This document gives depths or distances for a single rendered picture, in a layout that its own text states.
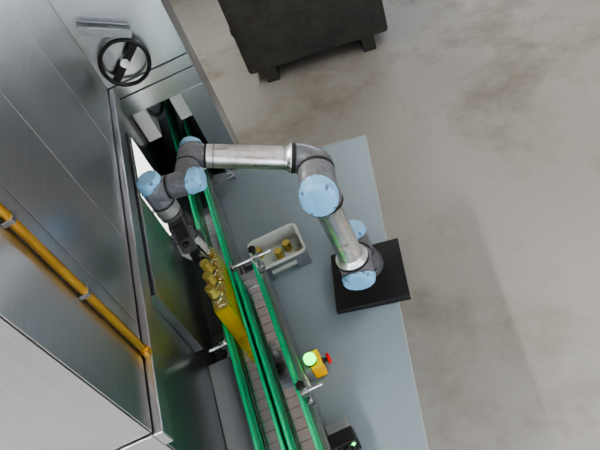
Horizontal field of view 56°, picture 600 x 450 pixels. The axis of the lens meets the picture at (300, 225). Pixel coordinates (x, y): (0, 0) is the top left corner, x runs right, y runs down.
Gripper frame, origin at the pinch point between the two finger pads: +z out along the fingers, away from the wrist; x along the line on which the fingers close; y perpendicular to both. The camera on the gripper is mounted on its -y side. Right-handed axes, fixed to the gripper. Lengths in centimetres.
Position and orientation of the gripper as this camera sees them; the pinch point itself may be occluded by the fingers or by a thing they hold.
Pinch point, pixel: (198, 254)
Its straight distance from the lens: 191.7
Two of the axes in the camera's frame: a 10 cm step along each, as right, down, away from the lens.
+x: -9.0, 4.3, -0.1
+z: 2.9, 6.3, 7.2
